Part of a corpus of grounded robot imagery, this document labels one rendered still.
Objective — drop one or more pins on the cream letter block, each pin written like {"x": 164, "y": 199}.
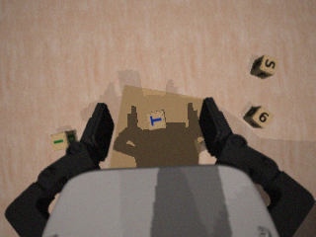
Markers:
{"x": 61, "y": 140}
{"x": 264, "y": 67}
{"x": 258, "y": 117}
{"x": 156, "y": 120}

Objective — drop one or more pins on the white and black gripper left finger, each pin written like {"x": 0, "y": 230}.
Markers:
{"x": 28, "y": 213}

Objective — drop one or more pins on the tan flat mat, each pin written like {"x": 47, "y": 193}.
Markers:
{"x": 179, "y": 143}

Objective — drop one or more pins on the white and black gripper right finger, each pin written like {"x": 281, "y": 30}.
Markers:
{"x": 290, "y": 202}

